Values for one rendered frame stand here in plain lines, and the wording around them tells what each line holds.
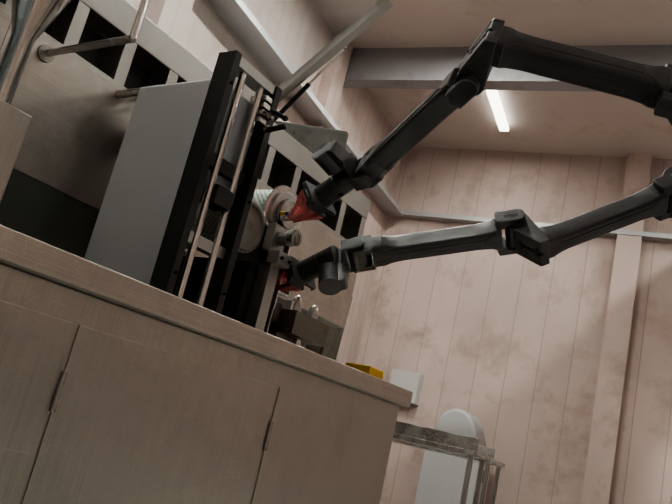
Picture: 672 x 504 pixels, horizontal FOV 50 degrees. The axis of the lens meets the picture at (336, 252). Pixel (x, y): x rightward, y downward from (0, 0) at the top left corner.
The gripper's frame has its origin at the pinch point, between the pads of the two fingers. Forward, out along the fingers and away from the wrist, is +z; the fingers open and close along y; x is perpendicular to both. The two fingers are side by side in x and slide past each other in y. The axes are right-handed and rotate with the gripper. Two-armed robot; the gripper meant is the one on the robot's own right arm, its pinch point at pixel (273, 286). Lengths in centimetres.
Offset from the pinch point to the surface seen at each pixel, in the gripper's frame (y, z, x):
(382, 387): 9.7, -18.1, -32.3
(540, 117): 669, -46, 462
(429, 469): 689, 241, 93
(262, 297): -11.3, -3.0, -8.2
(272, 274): -10.1, -6.2, -2.9
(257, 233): -13.7, -6.4, 7.3
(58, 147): -51, 19, 28
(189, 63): -22, 0, 63
